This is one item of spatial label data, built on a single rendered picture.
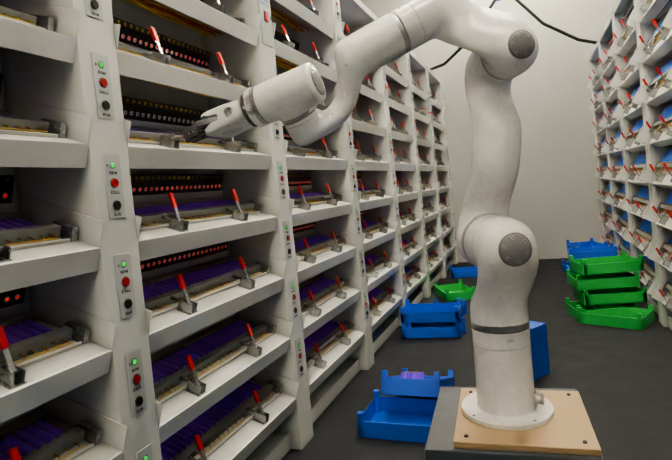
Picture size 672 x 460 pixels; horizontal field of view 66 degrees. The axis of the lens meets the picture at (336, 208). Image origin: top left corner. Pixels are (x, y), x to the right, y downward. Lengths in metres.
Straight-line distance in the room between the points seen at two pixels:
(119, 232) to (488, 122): 0.77
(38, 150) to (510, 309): 0.92
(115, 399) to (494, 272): 0.75
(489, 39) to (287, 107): 0.41
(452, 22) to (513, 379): 0.74
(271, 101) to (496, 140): 0.46
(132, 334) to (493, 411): 0.75
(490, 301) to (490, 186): 0.24
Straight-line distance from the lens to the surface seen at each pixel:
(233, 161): 1.43
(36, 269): 0.96
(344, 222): 2.27
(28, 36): 1.02
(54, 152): 1.00
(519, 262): 1.04
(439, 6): 1.13
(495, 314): 1.12
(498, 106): 1.14
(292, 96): 1.05
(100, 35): 1.13
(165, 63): 1.27
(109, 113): 1.09
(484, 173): 1.11
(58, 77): 1.11
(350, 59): 1.07
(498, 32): 1.08
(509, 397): 1.18
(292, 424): 1.77
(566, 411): 1.26
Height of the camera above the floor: 0.80
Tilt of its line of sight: 2 degrees down
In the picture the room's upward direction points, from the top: 6 degrees counter-clockwise
